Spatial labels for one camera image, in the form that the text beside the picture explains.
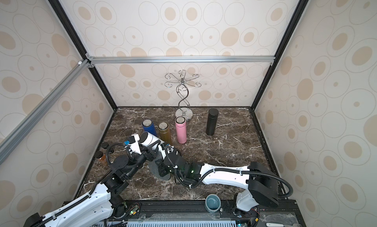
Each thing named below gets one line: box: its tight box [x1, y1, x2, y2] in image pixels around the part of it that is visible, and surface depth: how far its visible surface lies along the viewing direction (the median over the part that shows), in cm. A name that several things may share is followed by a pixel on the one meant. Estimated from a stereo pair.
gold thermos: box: [154, 121, 173, 146], surface depth 84 cm
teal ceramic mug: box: [205, 193, 222, 214], surface depth 76 cm
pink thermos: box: [174, 115, 188, 144], surface depth 88 cm
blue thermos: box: [141, 118, 158, 137], surface depth 85 cm
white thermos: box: [138, 131, 165, 152], surface depth 68 cm
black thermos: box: [205, 107, 219, 136], surface depth 94 cm
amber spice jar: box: [94, 150, 108, 164], surface depth 86 cm
